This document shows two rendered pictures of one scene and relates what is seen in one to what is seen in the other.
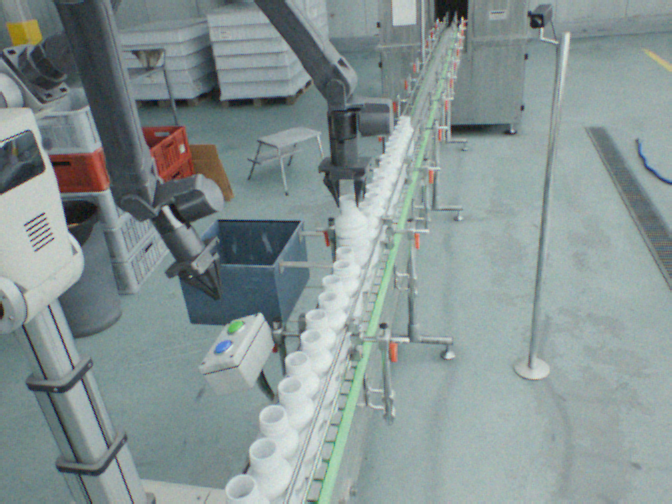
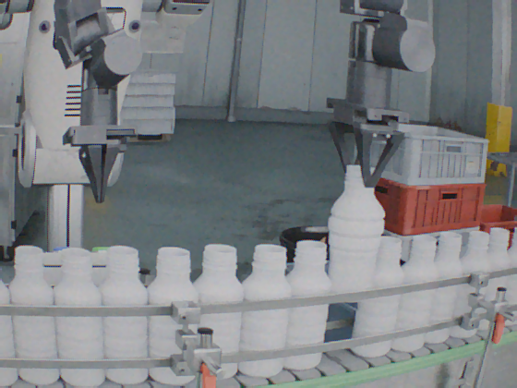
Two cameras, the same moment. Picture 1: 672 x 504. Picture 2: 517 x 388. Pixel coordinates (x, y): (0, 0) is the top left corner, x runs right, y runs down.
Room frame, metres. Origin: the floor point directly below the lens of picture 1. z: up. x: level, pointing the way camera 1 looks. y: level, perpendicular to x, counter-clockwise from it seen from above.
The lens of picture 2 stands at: (0.39, -0.63, 1.39)
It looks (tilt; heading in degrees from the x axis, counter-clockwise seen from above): 11 degrees down; 48
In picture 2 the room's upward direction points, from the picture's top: 5 degrees clockwise
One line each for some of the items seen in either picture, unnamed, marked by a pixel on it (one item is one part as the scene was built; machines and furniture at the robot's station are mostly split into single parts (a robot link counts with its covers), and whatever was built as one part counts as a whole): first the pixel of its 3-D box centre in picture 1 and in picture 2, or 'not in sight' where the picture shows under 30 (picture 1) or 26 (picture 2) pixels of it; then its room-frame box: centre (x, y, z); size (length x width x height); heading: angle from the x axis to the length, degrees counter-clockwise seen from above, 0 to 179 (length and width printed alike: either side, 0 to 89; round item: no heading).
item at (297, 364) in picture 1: (303, 399); (31, 317); (0.69, 0.08, 1.08); 0.06 x 0.06 x 0.17
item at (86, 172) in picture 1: (90, 155); (421, 199); (3.27, 1.40, 0.78); 0.61 x 0.41 x 0.22; 171
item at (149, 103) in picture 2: not in sight; (126, 103); (6.01, 8.58, 0.50); 1.24 x 1.03 x 1.00; 168
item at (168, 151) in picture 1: (145, 153); (491, 231); (3.96, 1.31, 0.55); 0.61 x 0.41 x 0.22; 168
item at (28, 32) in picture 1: (33, 57); (498, 139); (10.14, 4.75, 0.55); 0.40 x 0.40 x 1.10; 75
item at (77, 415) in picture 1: (85, 432); not in sight; (1.04, 0.66, 0.74); 0.11 x 0.11 x 0.40; 75
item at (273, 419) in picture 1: (280, 457); not in sight; (0.58, 0.11, 1.08); 0.06 x 0.06 x 0.17
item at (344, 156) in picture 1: (344, 153); (368, 90); (1.09, -0.03, 1.36); 0.10 x 0.07 x 0.07; 75
